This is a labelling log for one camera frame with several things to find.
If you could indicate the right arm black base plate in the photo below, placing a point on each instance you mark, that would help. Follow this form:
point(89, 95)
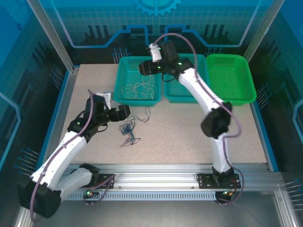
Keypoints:
point(204, 180)

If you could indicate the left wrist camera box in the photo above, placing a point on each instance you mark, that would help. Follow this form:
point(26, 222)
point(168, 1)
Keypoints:
point(106, 97)

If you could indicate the teal plastic mesh basket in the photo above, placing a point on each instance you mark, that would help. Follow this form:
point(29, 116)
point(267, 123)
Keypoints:
point(123, 71)
point(189, 94)

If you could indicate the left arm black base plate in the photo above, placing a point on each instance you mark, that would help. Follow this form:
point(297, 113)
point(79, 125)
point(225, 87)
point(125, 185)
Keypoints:
point(107, 178)

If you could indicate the aluminium frame post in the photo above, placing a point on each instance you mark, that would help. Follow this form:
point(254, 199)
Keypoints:
point(263, 30)
point(54, 35)

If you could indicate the aluminium frame rail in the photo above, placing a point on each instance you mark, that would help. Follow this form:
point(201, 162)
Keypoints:
point(154, 177)

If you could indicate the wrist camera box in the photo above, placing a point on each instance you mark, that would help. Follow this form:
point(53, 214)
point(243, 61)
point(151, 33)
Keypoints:
point(156, 53)
point(106, 97)

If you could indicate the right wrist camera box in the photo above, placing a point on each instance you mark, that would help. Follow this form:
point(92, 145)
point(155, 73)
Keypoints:
point(156, 53)

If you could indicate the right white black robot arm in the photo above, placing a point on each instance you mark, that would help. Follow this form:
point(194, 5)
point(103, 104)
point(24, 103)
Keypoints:
point(201, 89)

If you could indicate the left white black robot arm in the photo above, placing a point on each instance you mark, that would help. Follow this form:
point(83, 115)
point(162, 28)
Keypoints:
point(61, 154)

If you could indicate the small LED controller board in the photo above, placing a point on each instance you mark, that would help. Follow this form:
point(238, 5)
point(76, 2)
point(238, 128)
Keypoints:
point(91, 193)
point(228, 193)

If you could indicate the green plastic mesh basket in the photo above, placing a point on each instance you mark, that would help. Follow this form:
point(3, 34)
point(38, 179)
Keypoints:
point(232, 78)

